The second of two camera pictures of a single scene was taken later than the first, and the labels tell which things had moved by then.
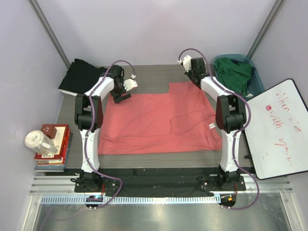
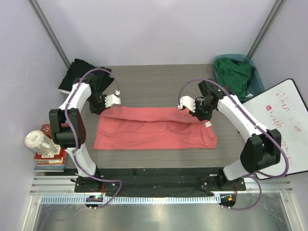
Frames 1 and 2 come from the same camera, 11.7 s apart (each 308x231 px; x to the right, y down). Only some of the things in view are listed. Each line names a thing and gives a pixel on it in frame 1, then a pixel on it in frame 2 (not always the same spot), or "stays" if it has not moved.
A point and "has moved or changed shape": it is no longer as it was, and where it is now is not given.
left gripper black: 118,97 → 98,110
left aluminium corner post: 49,30 stays
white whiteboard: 277,134 stays
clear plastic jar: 36,138 stays
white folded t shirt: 68,92 stays
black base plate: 188,182 stays
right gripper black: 187,74 → 197,114
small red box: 49,130 stays
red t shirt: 182,121 has moved or changed shape
